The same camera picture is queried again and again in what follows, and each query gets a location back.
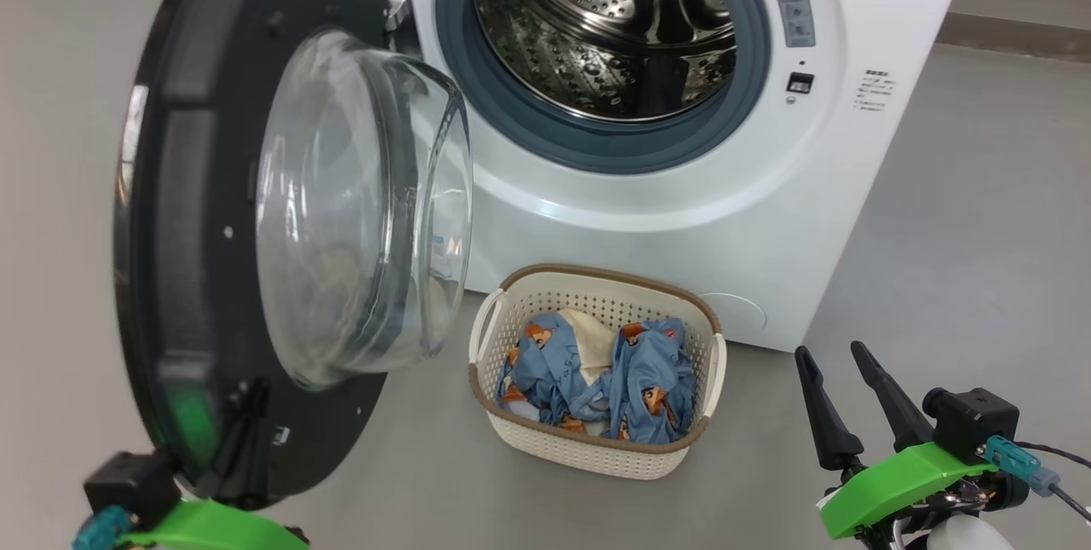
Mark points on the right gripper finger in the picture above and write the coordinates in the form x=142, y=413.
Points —
x=895, y=409
x=827, y=422

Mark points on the perforated steel washer drum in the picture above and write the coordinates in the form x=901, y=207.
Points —
x=597, y=21

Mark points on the blue cartoon garment cream lining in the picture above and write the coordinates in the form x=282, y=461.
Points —
x=545, y=362

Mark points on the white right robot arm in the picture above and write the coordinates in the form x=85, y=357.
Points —
x=955, y=535

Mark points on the teal left camera connector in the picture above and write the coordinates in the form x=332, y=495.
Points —
x=98, y=529

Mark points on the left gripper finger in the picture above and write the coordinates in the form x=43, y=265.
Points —
x=247, y=456

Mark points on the grey rubber door seal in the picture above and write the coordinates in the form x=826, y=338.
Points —
x=545, y=136

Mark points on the white front-load washing machine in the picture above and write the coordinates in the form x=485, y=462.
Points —
x=767, y=217

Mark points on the teal camera connector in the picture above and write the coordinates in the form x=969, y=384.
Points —
x=98, y=529
x=1018, y=460

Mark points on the black door latch socket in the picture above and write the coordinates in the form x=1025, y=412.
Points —
x=799, y=83

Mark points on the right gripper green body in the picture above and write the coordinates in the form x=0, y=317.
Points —
x=895, y=482

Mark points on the grey warning sticker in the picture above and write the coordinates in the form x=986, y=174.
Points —
x=792, y=8

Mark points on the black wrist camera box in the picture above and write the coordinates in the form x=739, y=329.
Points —
x=972, y=422
x=132, y=486

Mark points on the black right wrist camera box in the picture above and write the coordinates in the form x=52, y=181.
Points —
x=972, y=422

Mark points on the teal right camera connector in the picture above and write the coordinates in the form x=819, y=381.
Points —
x=1018, y=460

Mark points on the black round glass washer door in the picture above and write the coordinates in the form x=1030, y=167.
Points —
x=204, y=217

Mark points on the blue cartoon print garment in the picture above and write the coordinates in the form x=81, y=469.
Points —
x=652, y=362

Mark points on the cream laundry basket brown rim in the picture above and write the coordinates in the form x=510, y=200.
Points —
x=588, y=456

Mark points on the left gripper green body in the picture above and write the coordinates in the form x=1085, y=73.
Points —
x=213, y=529

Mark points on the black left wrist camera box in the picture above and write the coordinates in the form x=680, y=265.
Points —
x=132, y=486

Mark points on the metal door hinge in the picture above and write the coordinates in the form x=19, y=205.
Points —
x=399, y=13

